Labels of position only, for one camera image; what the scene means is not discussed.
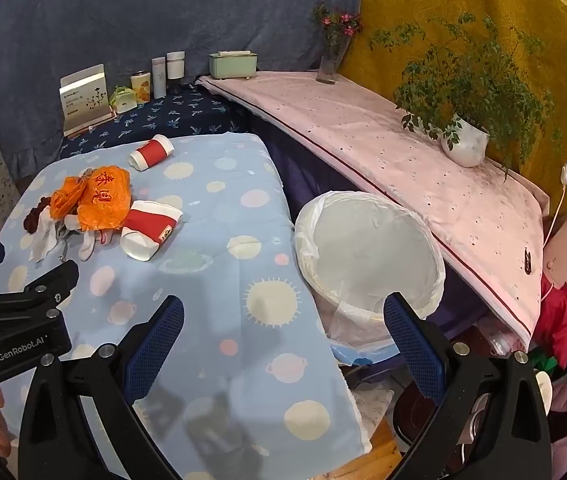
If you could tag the red cloth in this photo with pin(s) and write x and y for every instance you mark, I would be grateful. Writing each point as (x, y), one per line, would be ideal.
(558, 315)

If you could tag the crumpled white tissue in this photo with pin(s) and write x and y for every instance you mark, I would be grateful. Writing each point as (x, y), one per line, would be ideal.
(45, 240)

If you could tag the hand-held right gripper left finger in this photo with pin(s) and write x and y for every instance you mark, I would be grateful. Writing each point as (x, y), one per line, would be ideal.
(156, 345)

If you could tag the white bin with plastic liner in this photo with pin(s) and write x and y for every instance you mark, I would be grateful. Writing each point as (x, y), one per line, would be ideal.
(363, 240)

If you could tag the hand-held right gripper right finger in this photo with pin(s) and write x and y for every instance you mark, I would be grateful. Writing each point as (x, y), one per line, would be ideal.
(413, 345)

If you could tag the glass vase with pink flowers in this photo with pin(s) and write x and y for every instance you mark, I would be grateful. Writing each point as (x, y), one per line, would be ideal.
(331, 67)

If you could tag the green plant in white pot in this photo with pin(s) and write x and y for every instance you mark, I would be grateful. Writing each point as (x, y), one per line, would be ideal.
(463, 140)

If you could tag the crushed red paper cup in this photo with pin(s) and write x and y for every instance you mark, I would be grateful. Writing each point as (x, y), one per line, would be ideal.
(151, 225)

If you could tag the green snack packet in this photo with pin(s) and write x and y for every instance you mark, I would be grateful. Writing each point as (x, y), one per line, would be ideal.
(123, 101)

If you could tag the white gift box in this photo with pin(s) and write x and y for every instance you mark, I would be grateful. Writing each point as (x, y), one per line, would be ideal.
(83, 102)

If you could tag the light blue dotted blanket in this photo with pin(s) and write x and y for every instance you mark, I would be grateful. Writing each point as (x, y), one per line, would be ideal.
(213, 220)

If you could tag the orange plastic bag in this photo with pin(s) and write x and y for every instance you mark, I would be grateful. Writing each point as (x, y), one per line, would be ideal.
(103, 195)

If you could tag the pale green tissue box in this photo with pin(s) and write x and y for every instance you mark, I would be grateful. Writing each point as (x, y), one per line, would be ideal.
(233, 66)

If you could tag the blue-grey backdrop cloth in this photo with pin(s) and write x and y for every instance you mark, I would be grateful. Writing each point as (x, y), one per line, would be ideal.
(113, 20)

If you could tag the small printed tin can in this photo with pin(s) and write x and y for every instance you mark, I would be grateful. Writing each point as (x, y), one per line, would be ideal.
(141, 90)

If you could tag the navy printed cloth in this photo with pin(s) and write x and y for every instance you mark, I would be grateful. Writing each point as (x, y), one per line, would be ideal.
(188, 115)

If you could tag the white jar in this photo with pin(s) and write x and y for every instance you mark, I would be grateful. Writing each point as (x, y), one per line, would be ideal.
(176, 66)

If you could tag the white bottle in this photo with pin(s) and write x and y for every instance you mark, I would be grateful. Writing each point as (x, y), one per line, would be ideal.
(159, 79)

